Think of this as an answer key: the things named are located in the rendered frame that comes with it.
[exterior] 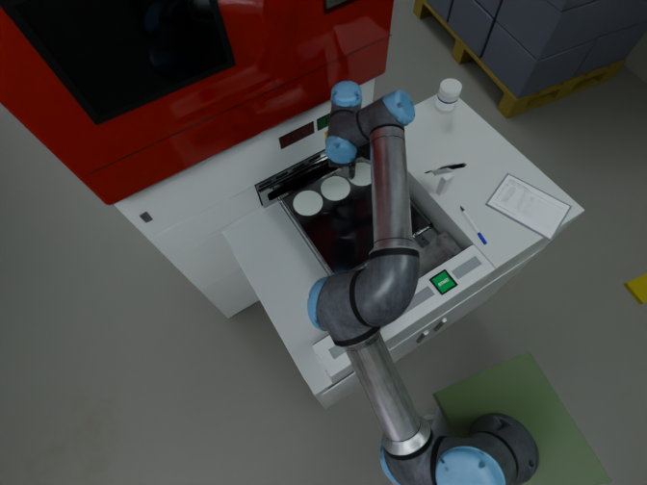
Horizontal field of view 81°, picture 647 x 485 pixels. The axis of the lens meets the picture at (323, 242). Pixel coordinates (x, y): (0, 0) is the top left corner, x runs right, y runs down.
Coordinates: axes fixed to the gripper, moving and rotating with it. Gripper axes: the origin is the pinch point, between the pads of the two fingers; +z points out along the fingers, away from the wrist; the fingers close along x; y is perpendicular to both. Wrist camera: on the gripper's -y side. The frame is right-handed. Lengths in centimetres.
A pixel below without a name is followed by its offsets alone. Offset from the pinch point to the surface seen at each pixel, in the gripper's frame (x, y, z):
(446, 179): 4.1, -27.5, -7.5
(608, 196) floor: -69, -147, 101
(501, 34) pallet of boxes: -157, -77, 62
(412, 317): 43.9, -20.2, 0.3
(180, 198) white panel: 20, 48, -12
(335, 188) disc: 0.5, 5.9, 7.2
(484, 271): 28.5, -39.9, 0.9
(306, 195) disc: 4.6, 15.3, 7.0
